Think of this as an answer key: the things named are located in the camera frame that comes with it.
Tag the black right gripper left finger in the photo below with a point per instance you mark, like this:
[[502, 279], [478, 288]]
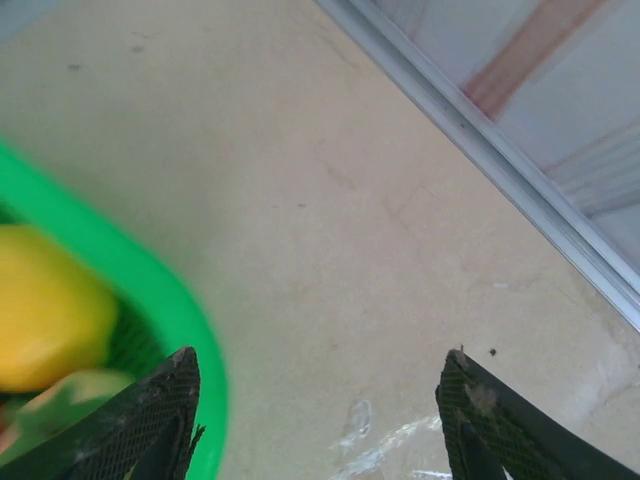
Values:
[[150, 425]]

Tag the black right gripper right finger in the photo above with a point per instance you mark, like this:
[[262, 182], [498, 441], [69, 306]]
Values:
[[480, 435]]

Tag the red fake apple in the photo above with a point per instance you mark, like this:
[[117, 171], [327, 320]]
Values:
[[85, 392]]

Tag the yellow banana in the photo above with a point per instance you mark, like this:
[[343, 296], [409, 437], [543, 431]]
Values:
[[45, 310]]

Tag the green plastic basket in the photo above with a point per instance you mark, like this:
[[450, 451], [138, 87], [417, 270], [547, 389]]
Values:
[[125, 250]]

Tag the aluminium table edge rail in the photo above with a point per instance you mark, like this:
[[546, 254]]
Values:
[[500, 145]]

